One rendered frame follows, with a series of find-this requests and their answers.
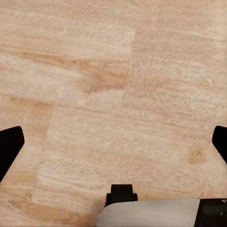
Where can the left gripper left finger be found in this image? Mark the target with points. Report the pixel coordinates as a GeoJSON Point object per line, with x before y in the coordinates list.
{"type": "Point", "coordinates": [11, 142]}

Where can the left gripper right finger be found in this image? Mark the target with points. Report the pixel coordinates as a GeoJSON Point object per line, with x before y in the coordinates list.
{"type": "Point", "coordinates": [219, 140]}

